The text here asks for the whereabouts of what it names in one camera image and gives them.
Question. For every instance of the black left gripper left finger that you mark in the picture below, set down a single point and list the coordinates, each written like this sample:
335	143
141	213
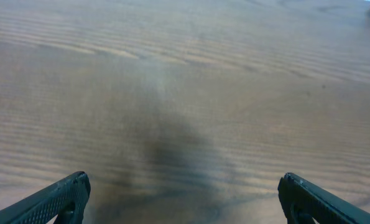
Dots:
63	202

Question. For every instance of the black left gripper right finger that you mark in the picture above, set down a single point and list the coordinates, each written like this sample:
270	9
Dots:
306	203

